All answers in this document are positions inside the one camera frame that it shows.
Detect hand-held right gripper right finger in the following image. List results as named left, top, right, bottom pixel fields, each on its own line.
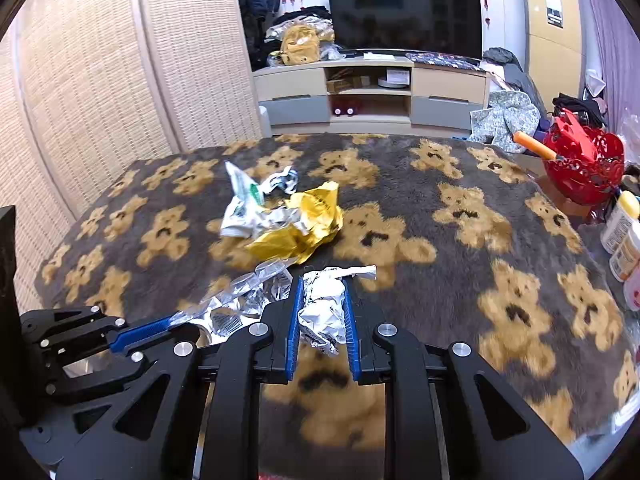
left=342, top=277, right=585, bottom=480

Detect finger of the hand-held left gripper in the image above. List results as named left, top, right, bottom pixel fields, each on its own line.
left=42, top=351, right=148, bottom=403
left=21, top=306, right=174, bottom=357

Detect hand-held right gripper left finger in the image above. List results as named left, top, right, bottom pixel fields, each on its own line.
left=55, top=276, right=305, bottom=480

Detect white printed paper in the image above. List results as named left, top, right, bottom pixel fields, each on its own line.
left=297, top=263, right=378, bottom=359

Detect clear crinkled plastic wrapper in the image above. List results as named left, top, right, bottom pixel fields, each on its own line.
left=172, top=257, right=294, bottom=347

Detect yellow wrapper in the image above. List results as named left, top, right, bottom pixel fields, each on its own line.
left=245, top=180, right=347, bottom=266

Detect white and silver wrapper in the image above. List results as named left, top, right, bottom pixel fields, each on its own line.
left=219, top=161, right=301, bottom=239

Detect bear print fleece blanket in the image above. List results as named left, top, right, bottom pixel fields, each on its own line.
left=34, top=132, right=640, bottom=463

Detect wooden television stand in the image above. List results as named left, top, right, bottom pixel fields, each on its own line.
left=251, top=54, right=492, bottom=134

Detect cardboard boxes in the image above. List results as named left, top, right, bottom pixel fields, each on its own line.
left=326, top=75, right=372, bottom=94

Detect woven folding screen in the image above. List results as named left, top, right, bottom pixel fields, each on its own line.
left=0, top=0, right=275, bottom=313

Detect white round device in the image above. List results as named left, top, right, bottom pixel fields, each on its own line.
left=376, top=69, right=412, bottom=91

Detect floral green cloth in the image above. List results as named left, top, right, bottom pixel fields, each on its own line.
left=469, top=90, right=542, bottom=155

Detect orange stick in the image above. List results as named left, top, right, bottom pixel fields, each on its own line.
left=512, top=130, right=559, bottom=161

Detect white bottle pink label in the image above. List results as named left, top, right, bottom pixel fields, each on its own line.
left=621, top=265, right=640, bottom=312

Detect yellow backpack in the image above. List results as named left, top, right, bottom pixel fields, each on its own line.
left=279, top=24, right=322, bottom=67

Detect red openwork basket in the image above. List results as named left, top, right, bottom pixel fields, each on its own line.
left=541, top=109, right=627, bottom=207

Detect white bottle orange label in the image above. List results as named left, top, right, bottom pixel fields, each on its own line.
left=607, top=220, right=640, bottom=284

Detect dark patterned cloth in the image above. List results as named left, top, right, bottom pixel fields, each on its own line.
left=404, top=51, right=487, bottom=69

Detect white bottle yellow cap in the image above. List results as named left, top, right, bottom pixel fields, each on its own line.
left=599, top=191, right=640, bottom=256

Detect grey clothes heap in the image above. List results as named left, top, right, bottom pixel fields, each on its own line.
left=481, top=47, right=542, bottom=107

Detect pile of clothes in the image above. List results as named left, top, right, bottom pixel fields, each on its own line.
left=264, top=5, right=343, bottom=68

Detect black bag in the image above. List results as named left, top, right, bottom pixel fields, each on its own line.
left=551, top=92, right=609, bottom=127

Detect black flat television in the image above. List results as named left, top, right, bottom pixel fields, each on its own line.
left=325, top=0, right=484, bottom=59

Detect dark hanging jacket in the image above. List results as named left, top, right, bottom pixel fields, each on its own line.
left=231, top=0, right=282, bottom=72

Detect beige standing air conditioner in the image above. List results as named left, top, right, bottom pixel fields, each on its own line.
left=521, top=0, right=585, bottom=113

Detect purple curtain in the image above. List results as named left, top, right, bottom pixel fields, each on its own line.
left=569, top=0, right=640, bottom=138

